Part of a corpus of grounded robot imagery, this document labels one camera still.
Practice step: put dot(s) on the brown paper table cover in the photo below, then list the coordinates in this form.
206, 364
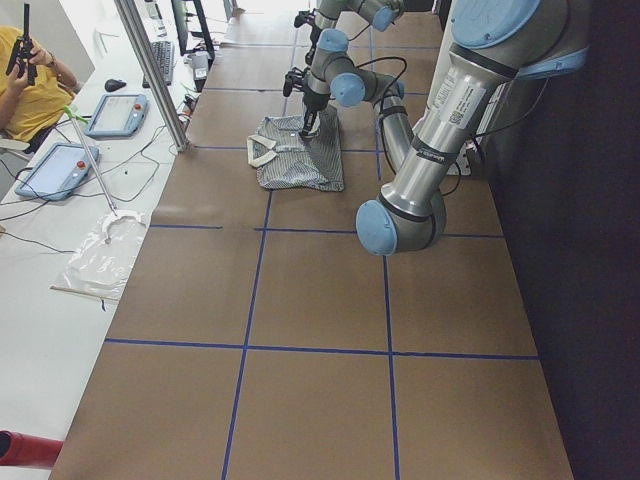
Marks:
257, 339

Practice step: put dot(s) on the teach pendant near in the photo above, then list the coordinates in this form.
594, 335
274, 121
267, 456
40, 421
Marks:
57, 174

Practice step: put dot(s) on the black computer mouse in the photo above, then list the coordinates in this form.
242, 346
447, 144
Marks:
112, 85

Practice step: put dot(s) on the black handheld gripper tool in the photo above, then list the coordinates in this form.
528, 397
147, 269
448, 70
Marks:
21, 52

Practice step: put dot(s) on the aluminium frame post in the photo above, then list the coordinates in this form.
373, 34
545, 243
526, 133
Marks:
136, 33

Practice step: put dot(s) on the clear plastic bag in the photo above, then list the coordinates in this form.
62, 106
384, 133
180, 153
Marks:
101, 268

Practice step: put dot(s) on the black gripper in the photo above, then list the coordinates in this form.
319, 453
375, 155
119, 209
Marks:
312, 106

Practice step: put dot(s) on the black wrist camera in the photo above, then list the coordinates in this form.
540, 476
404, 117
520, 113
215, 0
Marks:
294, 80

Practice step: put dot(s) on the navy white striped polo shirt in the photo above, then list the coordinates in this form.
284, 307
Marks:
283, 159

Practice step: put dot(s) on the black monitor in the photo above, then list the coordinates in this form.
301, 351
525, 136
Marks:
183, 11

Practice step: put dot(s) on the teach pendant far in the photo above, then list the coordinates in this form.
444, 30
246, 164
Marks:
117, 116

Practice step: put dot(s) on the person in yellow shirt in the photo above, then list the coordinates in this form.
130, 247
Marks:
28, 110

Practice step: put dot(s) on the teach pendant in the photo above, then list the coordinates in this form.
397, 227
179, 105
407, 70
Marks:
117, 116
57, 174

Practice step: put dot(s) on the black keyboard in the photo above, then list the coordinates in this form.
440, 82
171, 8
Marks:
163, 53

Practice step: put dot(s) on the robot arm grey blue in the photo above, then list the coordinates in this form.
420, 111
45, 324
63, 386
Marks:
350, 12
493, 42

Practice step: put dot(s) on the red cylinder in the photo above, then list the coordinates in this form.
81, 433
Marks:
28, 451

